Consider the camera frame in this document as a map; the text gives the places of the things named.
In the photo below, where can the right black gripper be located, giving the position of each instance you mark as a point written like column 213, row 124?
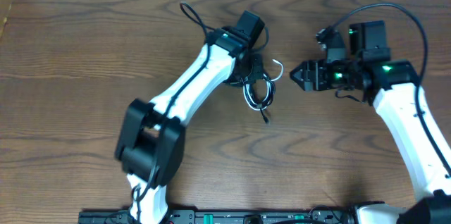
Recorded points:
column 315, row 76

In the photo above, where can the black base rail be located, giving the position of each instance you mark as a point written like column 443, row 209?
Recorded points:
column 321, row 215

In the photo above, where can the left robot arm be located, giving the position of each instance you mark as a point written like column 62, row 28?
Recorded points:
column 152, row 138

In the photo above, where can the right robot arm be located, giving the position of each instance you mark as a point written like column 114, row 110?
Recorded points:
column 391, row 87

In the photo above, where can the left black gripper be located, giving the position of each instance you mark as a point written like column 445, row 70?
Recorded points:
column 256, row 67

